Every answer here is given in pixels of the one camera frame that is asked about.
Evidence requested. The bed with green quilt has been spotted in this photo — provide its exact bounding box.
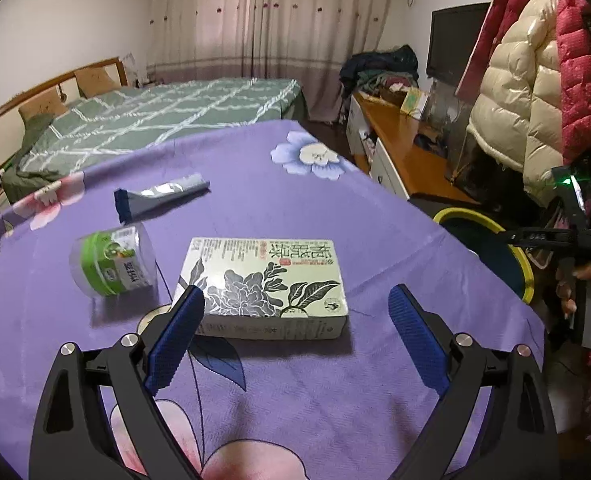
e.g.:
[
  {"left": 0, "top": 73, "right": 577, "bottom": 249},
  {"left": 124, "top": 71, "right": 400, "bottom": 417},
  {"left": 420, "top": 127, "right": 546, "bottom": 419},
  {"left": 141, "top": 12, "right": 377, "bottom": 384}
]
[{"left": 0, "top": 77, "right": 309, "bottom": 206}]

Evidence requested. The black television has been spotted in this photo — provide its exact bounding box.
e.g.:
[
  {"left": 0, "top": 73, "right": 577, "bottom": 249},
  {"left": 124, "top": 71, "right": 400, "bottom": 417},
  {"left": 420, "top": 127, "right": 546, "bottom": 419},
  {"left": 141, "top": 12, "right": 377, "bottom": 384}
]
[{"left": 425, "top": 2, "right": 491, "bottom": 93}]

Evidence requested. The pile of dark clothes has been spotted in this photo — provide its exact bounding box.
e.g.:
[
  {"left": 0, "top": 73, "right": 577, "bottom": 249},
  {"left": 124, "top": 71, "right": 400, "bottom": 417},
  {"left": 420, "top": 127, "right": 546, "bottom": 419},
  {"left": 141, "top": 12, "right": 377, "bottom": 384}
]
[{"left": 339, "top": 45, "right": 420, "bottom": 106}]

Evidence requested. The yellow-rimmed trash bin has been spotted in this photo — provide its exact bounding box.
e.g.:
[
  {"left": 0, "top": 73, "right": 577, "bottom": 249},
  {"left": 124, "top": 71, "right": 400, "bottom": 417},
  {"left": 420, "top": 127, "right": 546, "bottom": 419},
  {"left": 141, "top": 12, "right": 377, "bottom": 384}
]
[{"left": 433, "top": 207, "right": 535, "bottom": 306}]

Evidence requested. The red puffer jacket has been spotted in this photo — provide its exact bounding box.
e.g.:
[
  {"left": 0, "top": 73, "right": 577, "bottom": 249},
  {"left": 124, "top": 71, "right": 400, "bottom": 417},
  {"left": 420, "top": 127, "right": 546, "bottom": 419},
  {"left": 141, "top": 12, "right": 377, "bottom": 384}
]
[{"left": 555, "top": 0, "right": 591, "bottom": 166}]

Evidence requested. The red coat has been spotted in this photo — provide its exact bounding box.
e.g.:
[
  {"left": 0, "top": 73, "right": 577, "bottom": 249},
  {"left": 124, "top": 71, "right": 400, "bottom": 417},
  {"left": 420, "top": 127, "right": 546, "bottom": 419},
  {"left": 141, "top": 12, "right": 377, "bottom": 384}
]
[{"left": 455, "top": 0, "right": 529, "bottom": 101}]

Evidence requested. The wooden headboard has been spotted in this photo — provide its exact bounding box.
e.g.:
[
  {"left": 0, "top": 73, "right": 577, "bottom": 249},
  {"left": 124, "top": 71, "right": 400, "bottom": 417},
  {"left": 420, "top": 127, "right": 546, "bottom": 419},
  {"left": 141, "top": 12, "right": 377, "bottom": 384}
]
[{"left": 0, "top": 56, "right": 129, "bottom": 176}]

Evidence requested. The cream puffer jacket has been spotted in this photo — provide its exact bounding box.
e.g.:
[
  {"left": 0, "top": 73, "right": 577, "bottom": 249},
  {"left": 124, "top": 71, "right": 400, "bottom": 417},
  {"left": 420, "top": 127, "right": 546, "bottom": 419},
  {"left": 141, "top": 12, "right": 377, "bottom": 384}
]
[{"left": 468, "top": 0, "right": 563, "bottom": 208}]

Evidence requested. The wooden desk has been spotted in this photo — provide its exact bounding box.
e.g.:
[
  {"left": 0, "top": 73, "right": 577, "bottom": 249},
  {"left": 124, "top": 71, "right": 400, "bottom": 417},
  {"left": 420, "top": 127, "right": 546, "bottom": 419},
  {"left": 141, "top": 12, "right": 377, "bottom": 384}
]
[{"left": 353, "top": 91, "right": 481, "bottom": 206}]

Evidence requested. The purple floral tablecloth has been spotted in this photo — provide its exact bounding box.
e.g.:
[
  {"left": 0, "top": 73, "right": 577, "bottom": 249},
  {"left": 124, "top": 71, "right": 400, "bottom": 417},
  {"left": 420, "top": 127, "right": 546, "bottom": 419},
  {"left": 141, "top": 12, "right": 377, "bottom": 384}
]
[{"left": 0, "top": 120, "right": 546, "bottom": 480}]

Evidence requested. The white drawer cabinet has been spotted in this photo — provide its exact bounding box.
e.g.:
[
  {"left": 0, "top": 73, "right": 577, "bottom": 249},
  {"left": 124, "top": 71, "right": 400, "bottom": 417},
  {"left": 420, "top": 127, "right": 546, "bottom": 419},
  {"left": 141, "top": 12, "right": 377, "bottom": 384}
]
[{"left": 345, "top": 95, "right": 411, "bottom": 201}]

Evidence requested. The green printed box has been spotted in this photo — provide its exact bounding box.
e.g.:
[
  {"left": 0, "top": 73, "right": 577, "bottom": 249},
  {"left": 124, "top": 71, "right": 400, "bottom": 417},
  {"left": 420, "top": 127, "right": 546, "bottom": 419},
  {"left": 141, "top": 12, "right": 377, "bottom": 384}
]
[{"left": 400, "top": 87, "right": 429, "bottom": 121}]

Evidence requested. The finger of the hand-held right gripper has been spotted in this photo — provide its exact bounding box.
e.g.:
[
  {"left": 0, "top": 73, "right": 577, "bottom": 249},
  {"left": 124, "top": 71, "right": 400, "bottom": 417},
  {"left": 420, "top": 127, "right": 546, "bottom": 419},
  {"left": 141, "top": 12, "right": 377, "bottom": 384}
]
[
  {"left": 498, "top": 227, "right": 576, "bottom": 248},
  {"left": 520, "top": 246, "right": 569, "bottom": 268}
]

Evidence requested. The blue silver tube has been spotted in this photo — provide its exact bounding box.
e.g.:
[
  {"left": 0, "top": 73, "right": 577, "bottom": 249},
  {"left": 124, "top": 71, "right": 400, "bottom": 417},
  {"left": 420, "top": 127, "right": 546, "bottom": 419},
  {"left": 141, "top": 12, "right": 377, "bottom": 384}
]
[{"left": 114, "top": 172, "right": 211, "bottom": 223}]

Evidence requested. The brown pillow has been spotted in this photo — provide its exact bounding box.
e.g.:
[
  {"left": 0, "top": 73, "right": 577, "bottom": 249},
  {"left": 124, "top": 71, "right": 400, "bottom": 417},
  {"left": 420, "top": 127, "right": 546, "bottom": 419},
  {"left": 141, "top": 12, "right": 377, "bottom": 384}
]
[
  {"left": 74, "top": 66, "right": 119, "bottom": 98},
  {"left": 18, "top": 87, "right": 69, "bottom": 123}
]

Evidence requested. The green floral drink carton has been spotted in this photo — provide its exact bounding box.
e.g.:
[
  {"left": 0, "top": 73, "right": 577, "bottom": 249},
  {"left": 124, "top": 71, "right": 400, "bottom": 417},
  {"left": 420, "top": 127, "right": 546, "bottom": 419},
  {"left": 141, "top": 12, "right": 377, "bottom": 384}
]
[{"left": 170, "top": 237, "right": 350, "bottom": 340}]

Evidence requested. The clear glass tank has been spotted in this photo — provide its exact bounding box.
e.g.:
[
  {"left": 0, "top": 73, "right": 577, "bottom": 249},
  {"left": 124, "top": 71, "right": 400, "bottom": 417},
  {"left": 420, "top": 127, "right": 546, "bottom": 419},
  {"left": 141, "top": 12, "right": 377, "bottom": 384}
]
[{"left": 423, "top": 82, "right": 476, "bottom": 181}]

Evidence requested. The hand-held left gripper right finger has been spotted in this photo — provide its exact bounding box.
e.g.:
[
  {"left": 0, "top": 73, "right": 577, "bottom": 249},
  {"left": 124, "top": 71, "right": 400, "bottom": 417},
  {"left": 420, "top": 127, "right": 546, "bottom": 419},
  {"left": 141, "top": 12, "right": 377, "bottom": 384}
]
[{"left": 388, "top": 283, "right": 559, "bottom": 480}]

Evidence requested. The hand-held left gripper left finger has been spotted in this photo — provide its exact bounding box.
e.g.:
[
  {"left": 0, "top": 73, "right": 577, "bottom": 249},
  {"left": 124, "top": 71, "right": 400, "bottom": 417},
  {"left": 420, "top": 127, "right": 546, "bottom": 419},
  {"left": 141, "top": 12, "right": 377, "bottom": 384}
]
[{"left": 30, "top": 285, "right": 206, "bottom": 480}]

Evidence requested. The pink striped curtain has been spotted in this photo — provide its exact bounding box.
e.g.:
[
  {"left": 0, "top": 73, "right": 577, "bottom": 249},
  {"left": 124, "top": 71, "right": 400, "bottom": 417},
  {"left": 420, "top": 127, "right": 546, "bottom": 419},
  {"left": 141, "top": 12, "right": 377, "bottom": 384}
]
[{"left": 146, "top": 0, "right": 396, "bottom": 121}]

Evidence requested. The clear cup with green label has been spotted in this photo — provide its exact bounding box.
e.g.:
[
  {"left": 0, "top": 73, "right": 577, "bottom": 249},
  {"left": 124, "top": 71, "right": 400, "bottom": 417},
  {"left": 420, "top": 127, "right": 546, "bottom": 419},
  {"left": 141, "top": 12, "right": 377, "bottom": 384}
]
[{"left": 70, "top": 225, "right": 159, "bottom": 298}]

